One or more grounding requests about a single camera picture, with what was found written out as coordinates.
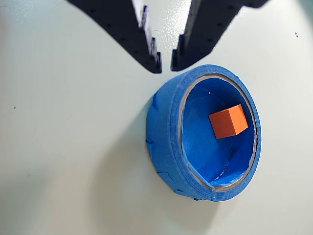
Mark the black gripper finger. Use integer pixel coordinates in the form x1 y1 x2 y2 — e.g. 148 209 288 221
67 0 162 74
170 0 268 72

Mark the blue tape roll bin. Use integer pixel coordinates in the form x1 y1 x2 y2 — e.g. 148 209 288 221
146 64 262 202

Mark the small foam cube block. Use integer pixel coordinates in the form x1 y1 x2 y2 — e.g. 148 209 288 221
208 104 248 140

